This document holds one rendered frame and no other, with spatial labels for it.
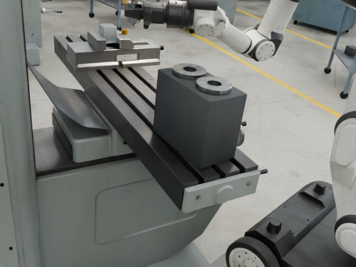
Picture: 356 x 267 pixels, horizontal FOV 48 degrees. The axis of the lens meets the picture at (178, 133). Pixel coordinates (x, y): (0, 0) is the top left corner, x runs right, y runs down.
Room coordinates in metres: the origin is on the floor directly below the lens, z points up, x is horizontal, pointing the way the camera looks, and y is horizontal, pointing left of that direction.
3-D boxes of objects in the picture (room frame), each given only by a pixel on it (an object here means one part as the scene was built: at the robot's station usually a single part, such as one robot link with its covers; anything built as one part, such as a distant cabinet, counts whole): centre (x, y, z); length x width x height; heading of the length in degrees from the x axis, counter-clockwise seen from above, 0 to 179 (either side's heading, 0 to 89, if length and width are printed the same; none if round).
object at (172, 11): (1.32, 0.10, 1.24); 0.13 x 0.12 x 0.10; 9
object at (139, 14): (1.28, 0.18, 1.24); 0.06 x 0.02 x 0.03; 99
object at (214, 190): (1.32, 0.20, 0.95); 1.24 x 0.23 x 0.08; 33
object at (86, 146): (1.31, 0.19, 0.85); 0.50 x 0.35 x 0.12; 123
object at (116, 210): (1.32, 0.17, 0.49); 0.80 x 0.30 x 0.60; 123
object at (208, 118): (0.95, -0.04, 1.09); 0.22 x 0.12 x 0.20; 39
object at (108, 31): (1.51, 0.31, 1.10); 0.06 x 0.05 x 0.06; 32
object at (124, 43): (1.54, 0.27, 1.08); 0.12 x 0.06 x 0.04; 32
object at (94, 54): (1.52, 0.29, 1.04); 0.35 x 0.15 x 0.11; 122
